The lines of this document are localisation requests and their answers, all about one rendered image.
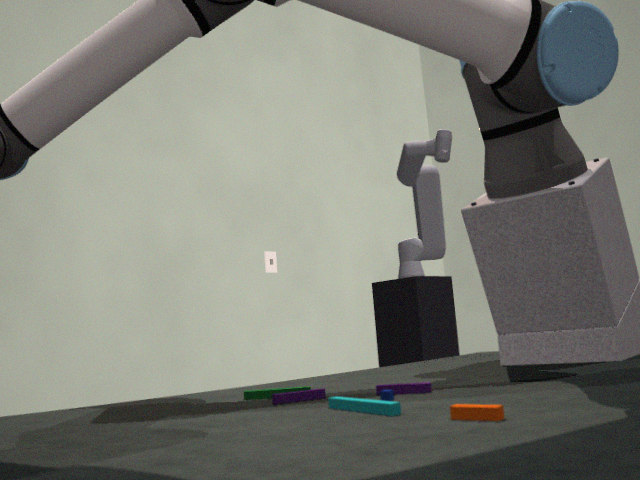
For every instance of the dark green rod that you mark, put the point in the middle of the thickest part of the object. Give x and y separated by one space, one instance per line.
267 393

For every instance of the turquoise rod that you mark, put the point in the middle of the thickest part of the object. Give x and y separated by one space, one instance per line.
365 405

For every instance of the purple rod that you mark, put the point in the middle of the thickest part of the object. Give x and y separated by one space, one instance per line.
298 396
406 388

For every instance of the orange rod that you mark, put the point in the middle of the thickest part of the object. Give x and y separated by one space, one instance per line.
477 412

